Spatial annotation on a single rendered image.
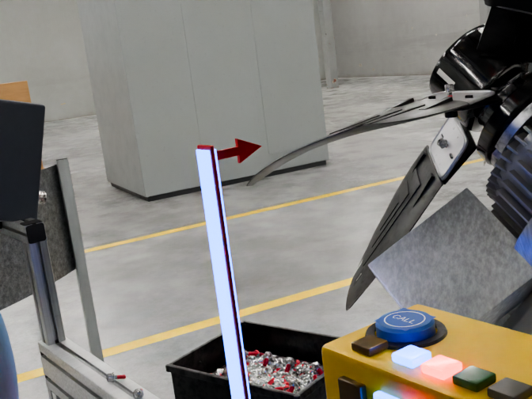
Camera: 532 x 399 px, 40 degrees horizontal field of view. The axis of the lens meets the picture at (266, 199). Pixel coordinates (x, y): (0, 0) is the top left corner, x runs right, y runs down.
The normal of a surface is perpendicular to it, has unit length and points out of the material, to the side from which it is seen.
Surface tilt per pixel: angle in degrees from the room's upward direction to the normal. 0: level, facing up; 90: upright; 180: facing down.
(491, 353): 0
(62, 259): 90
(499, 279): 55
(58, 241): 90
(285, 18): 90
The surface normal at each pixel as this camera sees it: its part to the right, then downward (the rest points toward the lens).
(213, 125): 0.44, 0.13
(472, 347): -0.12, -0.97
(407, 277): -0.32, -0.36
